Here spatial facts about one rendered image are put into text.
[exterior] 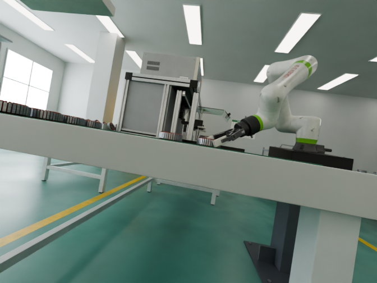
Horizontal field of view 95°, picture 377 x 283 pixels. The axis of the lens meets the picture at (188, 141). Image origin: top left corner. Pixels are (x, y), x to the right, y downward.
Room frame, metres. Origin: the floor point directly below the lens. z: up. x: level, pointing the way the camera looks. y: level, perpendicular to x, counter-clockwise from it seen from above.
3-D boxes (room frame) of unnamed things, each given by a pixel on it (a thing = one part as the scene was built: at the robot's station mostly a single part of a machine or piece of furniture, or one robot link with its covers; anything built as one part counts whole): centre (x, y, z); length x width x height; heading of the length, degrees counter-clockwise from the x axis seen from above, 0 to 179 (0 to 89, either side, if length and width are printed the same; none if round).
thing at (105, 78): (4.70, 2.50, 1.65); 0.50 x 0.45 x 3.30; 83
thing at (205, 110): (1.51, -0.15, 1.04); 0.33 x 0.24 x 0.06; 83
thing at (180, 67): (1.36, 0.18, 1.22); 0.44 x 0.39 x 0.20; 173
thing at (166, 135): (0.82, 0.09, 0.77); 0.11 x 0.11 x 0.04
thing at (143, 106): (1.03, 0.30, 0.91); 0.28 x 0.03 x 0.32; 83
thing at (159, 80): (1.35, 0.18, 1.09); 0.68 x 0.44 x 0.05; 173
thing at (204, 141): (0.81, -0.09, 0.77); 0.11 x 0.11 x 0.04
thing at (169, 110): (1.34, 0.12, 0.92); 0.66 x 0.01 x 0.30; 173
